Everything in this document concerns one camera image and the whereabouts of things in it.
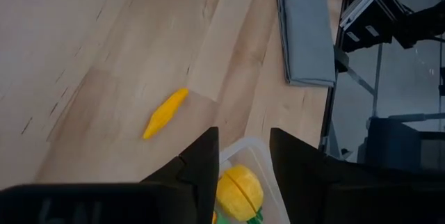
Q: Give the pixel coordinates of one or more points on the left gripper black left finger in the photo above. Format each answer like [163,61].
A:
[205,168]

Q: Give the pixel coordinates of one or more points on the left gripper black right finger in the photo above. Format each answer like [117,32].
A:
[299,182]

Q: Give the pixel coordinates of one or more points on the yellow toy bell pepper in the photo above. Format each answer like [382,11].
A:
[240,192]

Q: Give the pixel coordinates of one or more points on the clear plastic tupperware container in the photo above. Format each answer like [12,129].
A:
[257,154]

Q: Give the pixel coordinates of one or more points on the grey tupperware lid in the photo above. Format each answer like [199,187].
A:
[306,29]

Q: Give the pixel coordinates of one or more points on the yellow toy banana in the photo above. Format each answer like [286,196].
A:
[166,112]

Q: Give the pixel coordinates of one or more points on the dark grey box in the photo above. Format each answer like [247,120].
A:
[400,144]

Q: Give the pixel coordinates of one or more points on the metal table leg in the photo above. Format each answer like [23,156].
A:
[377,78]

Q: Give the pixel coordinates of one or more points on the black metal table frame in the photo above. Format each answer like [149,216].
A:
[327,119]

